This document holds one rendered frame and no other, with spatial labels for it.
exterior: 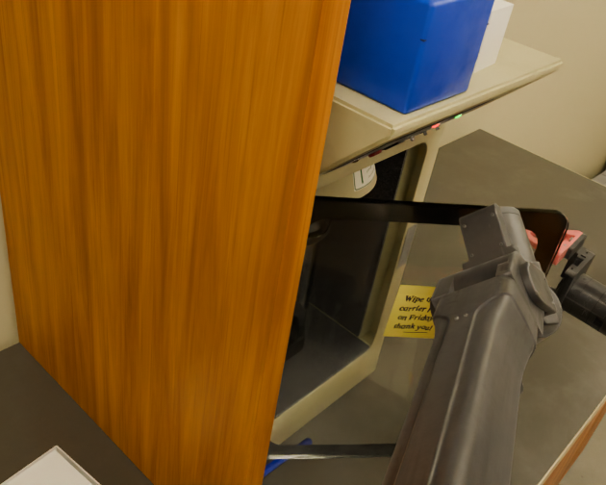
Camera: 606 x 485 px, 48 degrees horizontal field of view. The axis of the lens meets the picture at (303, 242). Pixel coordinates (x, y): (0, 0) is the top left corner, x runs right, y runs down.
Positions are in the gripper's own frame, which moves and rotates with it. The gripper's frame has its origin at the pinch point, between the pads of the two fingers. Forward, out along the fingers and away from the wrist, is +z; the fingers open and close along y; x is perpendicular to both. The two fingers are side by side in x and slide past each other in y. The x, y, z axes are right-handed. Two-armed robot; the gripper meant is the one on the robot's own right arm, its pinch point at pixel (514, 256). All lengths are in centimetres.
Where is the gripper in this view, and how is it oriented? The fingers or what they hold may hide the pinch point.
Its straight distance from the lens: 100.7
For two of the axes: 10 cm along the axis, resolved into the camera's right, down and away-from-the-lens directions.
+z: -7.3, -5.0, 4.6
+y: 0.9, -7.4, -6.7
